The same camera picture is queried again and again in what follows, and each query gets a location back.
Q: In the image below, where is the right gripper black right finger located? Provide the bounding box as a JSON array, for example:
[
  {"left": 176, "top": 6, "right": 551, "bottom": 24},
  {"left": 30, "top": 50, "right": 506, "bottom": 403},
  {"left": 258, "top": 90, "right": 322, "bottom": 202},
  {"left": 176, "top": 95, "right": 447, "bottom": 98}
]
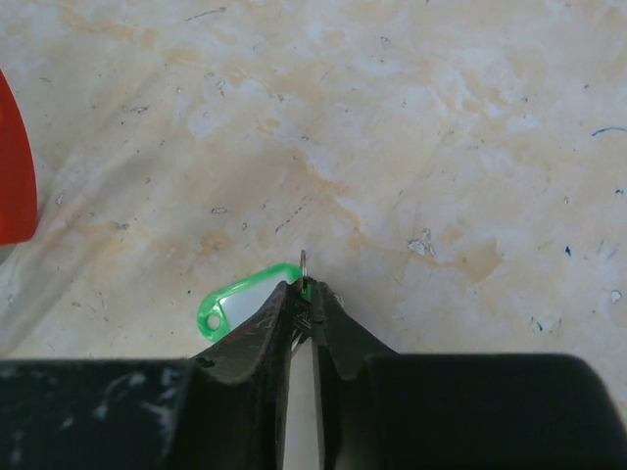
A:
[{"left": 310, "top": 282, "right": 626, "bottom": 469}]

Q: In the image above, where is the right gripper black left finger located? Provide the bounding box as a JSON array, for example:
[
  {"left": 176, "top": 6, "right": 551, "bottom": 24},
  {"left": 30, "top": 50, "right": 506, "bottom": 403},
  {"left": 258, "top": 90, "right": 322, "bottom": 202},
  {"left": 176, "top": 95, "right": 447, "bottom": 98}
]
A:
[{"left": 1, "top": 282, "right": 297, "bottom": 469}]

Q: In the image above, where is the green tag with key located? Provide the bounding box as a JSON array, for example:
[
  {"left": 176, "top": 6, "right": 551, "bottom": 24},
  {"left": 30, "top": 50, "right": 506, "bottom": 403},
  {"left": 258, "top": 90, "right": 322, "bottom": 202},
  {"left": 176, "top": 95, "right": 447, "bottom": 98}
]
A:
[{"left": 197, "top": 251, "right": 313, "bottom": 353}]

